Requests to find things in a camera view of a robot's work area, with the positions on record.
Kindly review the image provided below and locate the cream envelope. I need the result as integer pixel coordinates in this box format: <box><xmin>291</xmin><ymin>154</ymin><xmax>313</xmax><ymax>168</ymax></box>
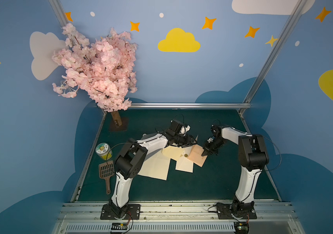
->
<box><xmin>162</xmin><ymin>146</ymin><xmax>192</xmax><ymax>161</ymax></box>

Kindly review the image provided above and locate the pink lined letter paper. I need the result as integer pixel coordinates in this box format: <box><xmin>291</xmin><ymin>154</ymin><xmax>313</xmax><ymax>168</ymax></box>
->
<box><xmin>188</xmin><ymin>145</ymin><xmax>207</xmax><ymax>167</ymax></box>

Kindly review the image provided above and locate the white envelope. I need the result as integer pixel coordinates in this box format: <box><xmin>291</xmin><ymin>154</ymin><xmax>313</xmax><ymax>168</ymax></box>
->
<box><xmin>175</xmin><ymin>154</ymin><xmax>194</xmax><ymax>173</ymax></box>

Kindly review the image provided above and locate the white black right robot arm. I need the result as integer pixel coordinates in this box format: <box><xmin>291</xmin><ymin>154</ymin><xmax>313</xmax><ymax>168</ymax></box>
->
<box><xmin>202</xmin><ymin>125</ymin><xmax>269</xmax><ymax>220</ymax></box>

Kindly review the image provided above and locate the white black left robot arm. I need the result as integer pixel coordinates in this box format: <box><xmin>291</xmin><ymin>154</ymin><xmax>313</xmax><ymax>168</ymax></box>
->
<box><xmin>103</xmin><ymin>133</ymin><xmax>197</xmax><ymax>219</ymax></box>

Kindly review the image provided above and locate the cream paper sheet near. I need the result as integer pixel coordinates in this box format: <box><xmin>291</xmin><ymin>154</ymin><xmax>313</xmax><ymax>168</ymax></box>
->
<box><xmin>138</xmin><ymin>151</ymin><xmax>170</xmax><ymax>180</ymax></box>

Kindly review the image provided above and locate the brown artificial tree trunk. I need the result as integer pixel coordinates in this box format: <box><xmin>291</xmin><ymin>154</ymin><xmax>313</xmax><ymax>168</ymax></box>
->
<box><xmin>111</xmin><ymin>111</ymin><xmax>123</xmax><ymax>127</ymax></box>

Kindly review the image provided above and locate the green label plastic jar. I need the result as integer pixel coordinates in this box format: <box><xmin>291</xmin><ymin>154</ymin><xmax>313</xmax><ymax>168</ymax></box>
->
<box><xmin>95</xmin><ymin>143</ymin><xmax>112</xmax><ymax>160</ymax></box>

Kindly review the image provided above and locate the brown plastic scoop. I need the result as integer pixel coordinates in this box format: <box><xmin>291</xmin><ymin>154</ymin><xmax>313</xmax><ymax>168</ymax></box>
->
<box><xmin>99</xmin><ymin>160</ymin><xmax>115</xmax><ymax>195</ymax></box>

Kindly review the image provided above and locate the right green circuit board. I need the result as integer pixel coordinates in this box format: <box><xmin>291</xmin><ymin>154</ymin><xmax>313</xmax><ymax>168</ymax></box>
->
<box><xmin>234</xmin><ymin>222</ymin><xmax>249</xmax><ymax>234</ymax></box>

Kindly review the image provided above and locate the green circuit board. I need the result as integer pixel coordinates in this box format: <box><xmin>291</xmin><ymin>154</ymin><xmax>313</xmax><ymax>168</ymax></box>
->
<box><xmin>234</xmin><ymin>222</ymin><xmax>249</xmax><ymax>234</ymax></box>
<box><xmin>110</xmin><ymin>222</ymin><xmax>132</xmax><ymax>234</ymax></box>

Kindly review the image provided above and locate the left green circuit board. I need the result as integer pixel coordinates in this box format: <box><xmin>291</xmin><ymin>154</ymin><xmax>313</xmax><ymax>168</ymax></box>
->
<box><xmin>110</xmin><ymin>222</ymin><xmax>132</xmax><ymax>234</ymax></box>

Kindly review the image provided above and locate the pink cherry blossom tree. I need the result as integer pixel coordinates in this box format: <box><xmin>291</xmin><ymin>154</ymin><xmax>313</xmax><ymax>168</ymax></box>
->
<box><xmin>52</xmin><ymin>23</ymin><xmax>137</xmax><ymax>112</ymax></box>

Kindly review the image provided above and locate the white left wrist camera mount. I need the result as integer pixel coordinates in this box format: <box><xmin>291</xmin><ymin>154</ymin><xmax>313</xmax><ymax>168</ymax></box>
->
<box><xmin>170</xmin><ymin>120</ymin><xmax>191</xmax><ymax>136</ymax></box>

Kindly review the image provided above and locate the aluminium back frame rail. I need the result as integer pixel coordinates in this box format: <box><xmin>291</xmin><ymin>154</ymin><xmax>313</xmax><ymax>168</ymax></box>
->
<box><xmin>130</xmin><ymin>103</ymin><xmax>251</xmax><ymax>110</ymax></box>

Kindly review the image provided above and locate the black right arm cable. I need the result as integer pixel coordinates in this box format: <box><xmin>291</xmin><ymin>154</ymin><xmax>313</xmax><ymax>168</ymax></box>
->
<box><xmin>264</xmin><ymin>137</ymin><xmax>282</xmax><ymax>172</ymax></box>

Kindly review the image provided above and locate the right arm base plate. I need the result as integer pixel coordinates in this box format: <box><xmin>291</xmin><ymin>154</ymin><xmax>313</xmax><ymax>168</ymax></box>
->
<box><xmin>216</xmin><ymin>201</ymin><xmax>257</xmax><ymax>220</ymax></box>

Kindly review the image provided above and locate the dark metal tree base plate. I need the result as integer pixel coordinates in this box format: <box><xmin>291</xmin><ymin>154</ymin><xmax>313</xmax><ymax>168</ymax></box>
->
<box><xmin>109</xmin><ymin>116</ymin><xmax>129</xmax><ymax>132</ymax></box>

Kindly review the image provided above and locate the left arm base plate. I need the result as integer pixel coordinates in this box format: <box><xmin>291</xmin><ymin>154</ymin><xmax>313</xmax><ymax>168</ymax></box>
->
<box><xmin>100</xmin><ymin>203</ymin><xmax>141</xmax><ymax>220</ymax></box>

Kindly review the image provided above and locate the aluminium front rail platform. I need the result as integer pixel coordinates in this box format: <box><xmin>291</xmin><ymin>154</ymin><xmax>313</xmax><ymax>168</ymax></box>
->
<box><xmin>52</xmin><ymin>199</ymin><xmax>305</xmax><ymax>234</ymax></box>

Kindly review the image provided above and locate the aluminium right corner post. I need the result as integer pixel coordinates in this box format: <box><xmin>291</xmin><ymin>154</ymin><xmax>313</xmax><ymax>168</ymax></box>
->
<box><xmin>238</xmin><ymin>0</ymin><xmax>308</xmax><ymax>117</ymax></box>

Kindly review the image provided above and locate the aluminium corner post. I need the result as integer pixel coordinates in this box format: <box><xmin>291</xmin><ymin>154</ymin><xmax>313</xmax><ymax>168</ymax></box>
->
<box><xmin>48</xmin><ymin>0</ymin><xmax>69</xmax><ymax>27</ymax></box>
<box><xmin>238</xmin><ymin>0</ymin><xmax>308</xmax><ymax>117</ymax></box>

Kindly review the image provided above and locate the aluminium left corner post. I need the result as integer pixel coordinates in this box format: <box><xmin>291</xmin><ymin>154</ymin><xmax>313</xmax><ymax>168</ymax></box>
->
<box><xmin>48</xmin><ymin>0</ymin><xmax>69</xmax><ymax>27</ymax></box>

